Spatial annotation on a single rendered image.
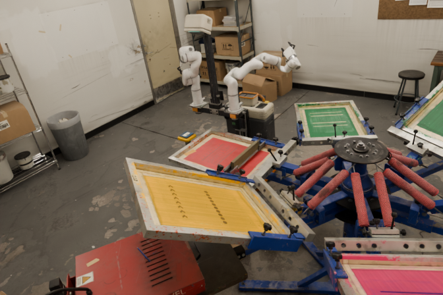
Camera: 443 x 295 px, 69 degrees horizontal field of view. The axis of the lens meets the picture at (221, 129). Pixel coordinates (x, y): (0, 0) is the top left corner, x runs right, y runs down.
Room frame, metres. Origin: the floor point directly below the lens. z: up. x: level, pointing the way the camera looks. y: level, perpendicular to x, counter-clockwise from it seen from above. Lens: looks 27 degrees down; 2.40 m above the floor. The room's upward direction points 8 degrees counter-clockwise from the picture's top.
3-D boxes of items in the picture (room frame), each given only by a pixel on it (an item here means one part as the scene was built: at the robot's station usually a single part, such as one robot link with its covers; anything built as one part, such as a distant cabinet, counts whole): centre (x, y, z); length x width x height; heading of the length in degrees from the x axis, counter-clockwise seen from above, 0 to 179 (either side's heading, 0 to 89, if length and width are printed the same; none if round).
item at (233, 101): (2.81, -0.16, 1.21); 0.16 x 0.13 x 0.15; 143
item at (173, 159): (2.29, -0.01, 0.97); 0.79 x 0.58 x 0.04; 49
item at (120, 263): (1.14, 0.53, 1.06); 0.61 x 0.46 x 0.12; 109
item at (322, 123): (2.49, -0.98, 1.05); 1.08 x 0.61 x 0.23; 169
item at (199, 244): (1.38, -0.17, 0.91); 1.34 x 0.40 x 0.08; 109
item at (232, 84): (2.81, -0.15, 1.37); 0.13 x 0.10 x 0.16; 16
